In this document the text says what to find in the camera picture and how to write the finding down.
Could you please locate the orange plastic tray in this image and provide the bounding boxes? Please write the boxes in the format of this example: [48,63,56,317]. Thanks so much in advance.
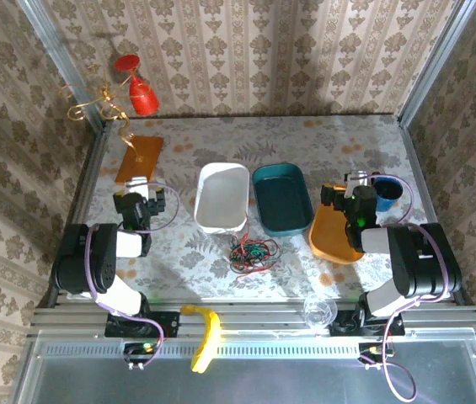
[308,184,367,265]

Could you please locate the teal plastic tray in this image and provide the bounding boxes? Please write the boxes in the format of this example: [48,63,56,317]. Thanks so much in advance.
[251,162,313,236]

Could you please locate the white plastic tray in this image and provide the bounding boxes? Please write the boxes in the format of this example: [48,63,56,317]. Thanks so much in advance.
[194,162,250,235]

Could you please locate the red cable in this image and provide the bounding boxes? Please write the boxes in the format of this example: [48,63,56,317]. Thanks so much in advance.
[227,213,281,279]
[228,239,281,279]

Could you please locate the green cable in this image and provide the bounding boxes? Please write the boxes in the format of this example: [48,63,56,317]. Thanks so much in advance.
[231,239,279,264]
[231,238,279,265]

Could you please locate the coloured cables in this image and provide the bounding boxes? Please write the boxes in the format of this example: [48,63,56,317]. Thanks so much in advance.
[227,237,281,277]

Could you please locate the blue cup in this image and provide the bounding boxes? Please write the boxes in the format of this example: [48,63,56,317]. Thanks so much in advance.
[372,175,404,214]

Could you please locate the orange wooden board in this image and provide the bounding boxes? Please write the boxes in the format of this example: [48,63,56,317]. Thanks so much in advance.
[115,135,165,186]

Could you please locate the floral tablecloth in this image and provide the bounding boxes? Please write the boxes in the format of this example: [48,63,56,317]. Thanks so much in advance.
[68,115,452,302]

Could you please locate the red wine glass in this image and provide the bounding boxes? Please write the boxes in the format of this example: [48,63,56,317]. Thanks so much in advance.
[114,54,160,117]

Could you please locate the clear plastic cup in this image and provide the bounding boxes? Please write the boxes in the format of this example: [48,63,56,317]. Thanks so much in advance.
[303,293,339,328]

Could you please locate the gold curly ribbon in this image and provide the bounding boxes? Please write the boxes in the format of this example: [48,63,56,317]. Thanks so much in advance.
[59,62,144,163]

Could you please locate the small electronics board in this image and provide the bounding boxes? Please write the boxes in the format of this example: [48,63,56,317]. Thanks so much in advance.
[122,341,159,372]
[358,343,394,370]

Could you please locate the yellow banana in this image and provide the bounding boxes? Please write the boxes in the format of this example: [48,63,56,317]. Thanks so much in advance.
[180,305,222,374]

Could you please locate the grey metal cabinet top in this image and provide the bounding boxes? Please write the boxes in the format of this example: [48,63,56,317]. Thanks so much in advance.
[12,330,476,404]

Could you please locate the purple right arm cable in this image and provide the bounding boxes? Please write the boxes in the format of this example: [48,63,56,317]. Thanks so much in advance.
[366,173,449,401]

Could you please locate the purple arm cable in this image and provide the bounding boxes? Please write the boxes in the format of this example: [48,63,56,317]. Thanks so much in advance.
[84,181,179,367]
[366,173,449,401]

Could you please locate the aluminium side rail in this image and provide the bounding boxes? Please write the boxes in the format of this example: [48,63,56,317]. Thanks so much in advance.
[45,121,110,306]
[396,120,474,306]

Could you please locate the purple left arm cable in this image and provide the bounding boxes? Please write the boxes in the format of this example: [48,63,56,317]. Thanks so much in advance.
[84,181,179,367]

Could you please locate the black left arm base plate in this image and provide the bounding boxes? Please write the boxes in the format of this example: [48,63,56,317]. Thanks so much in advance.
[104,310,180,338]

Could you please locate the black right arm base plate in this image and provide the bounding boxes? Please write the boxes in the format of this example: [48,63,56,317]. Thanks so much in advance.
[329,309,405,337]

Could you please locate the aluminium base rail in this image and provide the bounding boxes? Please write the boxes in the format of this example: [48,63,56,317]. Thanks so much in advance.
[26,300,476,338]

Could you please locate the aluminium frame post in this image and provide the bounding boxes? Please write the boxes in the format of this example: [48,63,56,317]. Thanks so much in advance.
[397,0,476,127]
[16,0,108,127]

